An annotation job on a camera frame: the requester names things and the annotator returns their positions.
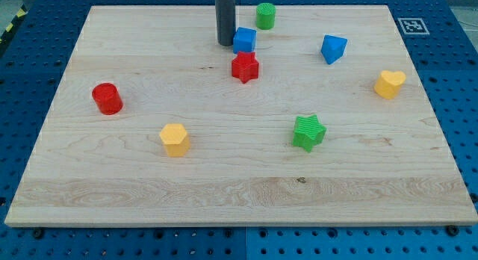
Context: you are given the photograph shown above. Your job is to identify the blue cube block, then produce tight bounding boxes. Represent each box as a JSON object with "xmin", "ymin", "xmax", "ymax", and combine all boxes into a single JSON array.
[{"xmin": 233, "ymin": 27, "xmax": 257, "ymax": 54}]

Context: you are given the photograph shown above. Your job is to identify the blue triangle block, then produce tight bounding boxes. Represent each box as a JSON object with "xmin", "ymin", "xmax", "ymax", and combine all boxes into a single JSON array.
[{"xmin": 320, "ymin": 35, "xmax": 348, "ymax": 64}]

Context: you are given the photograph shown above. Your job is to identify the red star block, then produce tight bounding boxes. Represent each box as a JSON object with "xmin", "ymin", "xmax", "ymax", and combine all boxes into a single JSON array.
[{"xmin": 232, "ymin": 51, "xmax": 259, "ymax": 84}]

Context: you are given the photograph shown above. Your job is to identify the yellow hexagon block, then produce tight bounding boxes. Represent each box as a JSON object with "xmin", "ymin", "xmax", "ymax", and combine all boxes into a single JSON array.
[{"xmin": 159, "ymin": 123, "xmax": 190, "ymax": 157}]

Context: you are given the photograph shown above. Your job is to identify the green star block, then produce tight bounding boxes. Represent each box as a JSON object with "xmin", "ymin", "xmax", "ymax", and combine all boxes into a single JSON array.
[{"xmin": 292, "ymin": 114, "xmax": 327, "ymax": 152}]

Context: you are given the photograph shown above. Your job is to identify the light wooden board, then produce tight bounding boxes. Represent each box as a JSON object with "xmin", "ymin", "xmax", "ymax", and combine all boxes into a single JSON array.
[{"xmin": 5, "ymin": 5, "xmax": 477, "ymax": 227}]

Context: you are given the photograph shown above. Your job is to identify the green cylinder block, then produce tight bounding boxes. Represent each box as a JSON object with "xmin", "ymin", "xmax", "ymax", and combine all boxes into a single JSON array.
[{"xmin": 255, "ymin": 2, "xmax": 276, "ymax": 30}]

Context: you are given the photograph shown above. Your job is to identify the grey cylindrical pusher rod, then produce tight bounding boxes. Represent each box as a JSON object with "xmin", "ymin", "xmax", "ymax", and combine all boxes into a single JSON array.
[{"xmin": 214, "ymin": 0, "xmax": 236, "ymax": 46}]

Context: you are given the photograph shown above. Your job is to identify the red cylinder block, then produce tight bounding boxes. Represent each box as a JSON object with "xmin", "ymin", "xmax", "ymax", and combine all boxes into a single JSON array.
[{"xmin": 92, "ymin": 82, "xmax": 123, "ymax": 115}]

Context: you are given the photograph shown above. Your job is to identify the yellow heart block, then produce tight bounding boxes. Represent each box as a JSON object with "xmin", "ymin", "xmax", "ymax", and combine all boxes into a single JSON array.
[{"xmin": 373, "ymin": 70, "xmax": 406, "ymax": 99}]

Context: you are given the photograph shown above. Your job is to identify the white fiducial marker tag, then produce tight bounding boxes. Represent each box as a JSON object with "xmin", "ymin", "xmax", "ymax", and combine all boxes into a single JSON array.
[{"xmin": 397, "ymin": 17, "xmax": 429, "ymax": 35}]

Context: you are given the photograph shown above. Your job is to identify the black bolt front left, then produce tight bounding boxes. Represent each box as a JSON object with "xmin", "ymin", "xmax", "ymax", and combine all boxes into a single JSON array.
[{"xmin": 32, "ymin": 228, "xmax": 45, "ymax": 240}]

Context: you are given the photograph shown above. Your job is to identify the black bolt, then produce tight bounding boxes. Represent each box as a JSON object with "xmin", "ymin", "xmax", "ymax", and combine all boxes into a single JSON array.
[
  {"xmin": 445, "ymin": 225, "xmax": 460, "ymax": 237},
  {"xmin": 32, "ymin": 228, "xmax": 45, "ymax": 240}
]

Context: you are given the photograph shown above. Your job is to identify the black bolt front right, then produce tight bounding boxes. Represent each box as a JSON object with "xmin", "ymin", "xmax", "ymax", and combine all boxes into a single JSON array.
[{"xmin": 445, "ymin": 225, "xmax": 460, "ymax": 237}]

